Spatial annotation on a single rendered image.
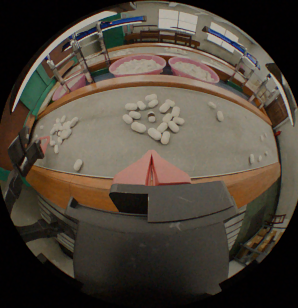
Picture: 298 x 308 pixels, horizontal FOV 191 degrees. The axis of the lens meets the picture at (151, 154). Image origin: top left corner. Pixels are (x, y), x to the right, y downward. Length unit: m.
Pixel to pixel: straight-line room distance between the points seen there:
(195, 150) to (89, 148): 0.28
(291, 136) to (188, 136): 4.44
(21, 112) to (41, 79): 0.29
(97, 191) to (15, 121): 0.77
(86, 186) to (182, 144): 0.26
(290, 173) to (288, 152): 0.68
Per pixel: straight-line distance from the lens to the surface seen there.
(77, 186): 0.28
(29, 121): 0.81
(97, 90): 0.42
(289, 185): 4.54
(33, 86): 0.95
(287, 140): 4.54
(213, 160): 0.29
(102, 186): 0.24
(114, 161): 0.25
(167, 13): 5.33
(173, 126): 0.25
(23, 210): 1.84
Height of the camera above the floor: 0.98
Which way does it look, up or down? 77 degrees down
